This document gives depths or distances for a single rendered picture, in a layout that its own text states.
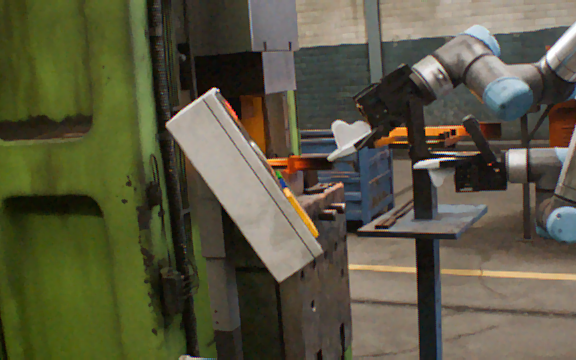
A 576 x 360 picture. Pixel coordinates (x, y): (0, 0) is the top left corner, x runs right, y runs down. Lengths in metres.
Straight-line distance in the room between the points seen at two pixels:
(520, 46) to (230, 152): 8.24
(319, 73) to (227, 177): 9.00
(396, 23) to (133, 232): 8.26
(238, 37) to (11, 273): 0.72
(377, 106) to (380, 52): 8.37
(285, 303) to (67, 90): 0.67
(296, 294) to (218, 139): 0.71
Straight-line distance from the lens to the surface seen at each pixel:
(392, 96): 1.35
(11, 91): 1.73
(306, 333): 1.75
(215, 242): 1.25
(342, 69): 9.89
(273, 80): 1.74
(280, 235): 1.09
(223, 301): 1.27
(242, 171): 1.07
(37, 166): 1.63
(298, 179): 1.86
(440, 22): 9.44
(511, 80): 1.30
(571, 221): 1.54
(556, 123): 5.07
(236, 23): 1.66
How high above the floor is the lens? 1.23
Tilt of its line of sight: 9 degrees down
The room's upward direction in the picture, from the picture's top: 5 degrees counter-clockwise
